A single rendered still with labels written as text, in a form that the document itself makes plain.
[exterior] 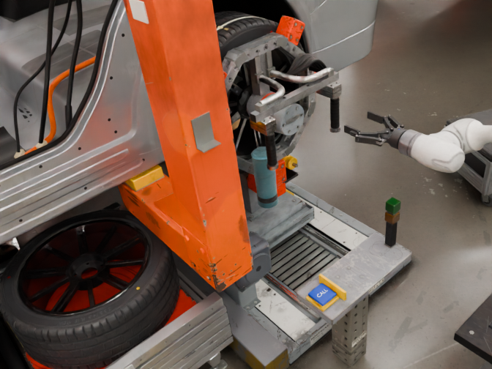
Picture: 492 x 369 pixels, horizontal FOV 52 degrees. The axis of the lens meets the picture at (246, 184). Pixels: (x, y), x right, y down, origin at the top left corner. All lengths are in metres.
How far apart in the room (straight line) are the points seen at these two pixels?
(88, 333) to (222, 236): 0.57
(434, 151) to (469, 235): 1.07
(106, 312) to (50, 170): 0.52
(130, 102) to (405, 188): 1.71
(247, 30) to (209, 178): 0.73
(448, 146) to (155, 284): 1.11
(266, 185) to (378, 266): 0.54
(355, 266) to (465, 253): 0.87
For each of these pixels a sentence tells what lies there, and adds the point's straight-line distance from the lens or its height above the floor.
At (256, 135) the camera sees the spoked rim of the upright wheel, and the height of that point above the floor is 0.67.
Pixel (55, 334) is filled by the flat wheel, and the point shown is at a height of 0.49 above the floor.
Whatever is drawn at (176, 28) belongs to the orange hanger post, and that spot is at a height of 1.43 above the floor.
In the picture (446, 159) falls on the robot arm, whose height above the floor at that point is 0.85.
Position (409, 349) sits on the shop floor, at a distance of 2.24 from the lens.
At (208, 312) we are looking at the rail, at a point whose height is 0.36.
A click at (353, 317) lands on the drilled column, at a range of 1.93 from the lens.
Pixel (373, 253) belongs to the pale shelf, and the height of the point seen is 0.45.
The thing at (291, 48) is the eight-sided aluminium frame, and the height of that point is 1.05.
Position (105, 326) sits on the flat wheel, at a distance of 1.83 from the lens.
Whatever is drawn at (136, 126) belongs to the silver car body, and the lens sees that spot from 1.90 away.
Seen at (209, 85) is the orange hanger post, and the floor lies 1.25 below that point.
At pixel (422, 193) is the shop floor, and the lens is 2.96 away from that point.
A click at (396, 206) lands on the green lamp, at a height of 0.65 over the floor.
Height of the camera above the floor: 1.82
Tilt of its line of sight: 36 degrees down
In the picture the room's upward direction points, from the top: 8 degrees counter-clockwise
